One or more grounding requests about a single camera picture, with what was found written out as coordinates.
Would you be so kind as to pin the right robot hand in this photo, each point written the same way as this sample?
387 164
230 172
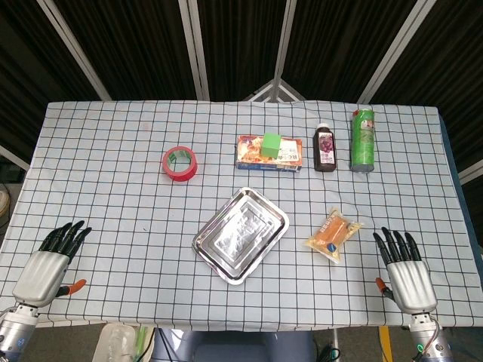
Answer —
409 279

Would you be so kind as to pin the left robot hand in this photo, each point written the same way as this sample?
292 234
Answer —
41 275

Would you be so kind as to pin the packaged bread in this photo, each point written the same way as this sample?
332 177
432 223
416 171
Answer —
334 235

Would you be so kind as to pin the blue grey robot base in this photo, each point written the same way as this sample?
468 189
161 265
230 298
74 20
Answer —
234 345

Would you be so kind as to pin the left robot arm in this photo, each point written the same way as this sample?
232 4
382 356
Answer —
15 332

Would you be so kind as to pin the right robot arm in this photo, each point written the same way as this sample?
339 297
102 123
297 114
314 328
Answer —
432 337

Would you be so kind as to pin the silver metal tray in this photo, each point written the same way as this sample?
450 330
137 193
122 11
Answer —
241 234

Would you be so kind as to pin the clear plastic bottle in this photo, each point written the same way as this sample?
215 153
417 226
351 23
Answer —
115 343

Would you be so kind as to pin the checkered white tablecloth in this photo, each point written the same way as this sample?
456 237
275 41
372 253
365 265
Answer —
113 196

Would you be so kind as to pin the green chips can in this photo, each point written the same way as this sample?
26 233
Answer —
363 141

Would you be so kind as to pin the dark purple juice bottle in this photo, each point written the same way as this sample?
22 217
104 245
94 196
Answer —
325 149

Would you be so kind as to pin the red tape roll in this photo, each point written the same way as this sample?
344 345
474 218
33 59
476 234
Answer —
180 164

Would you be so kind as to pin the orange printed snack box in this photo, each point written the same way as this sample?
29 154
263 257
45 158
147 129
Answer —
269 156

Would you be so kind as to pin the green cube block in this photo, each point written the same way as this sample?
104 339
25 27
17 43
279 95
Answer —
271 145

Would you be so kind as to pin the folding partition screen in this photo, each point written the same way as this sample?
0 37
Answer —
241 49

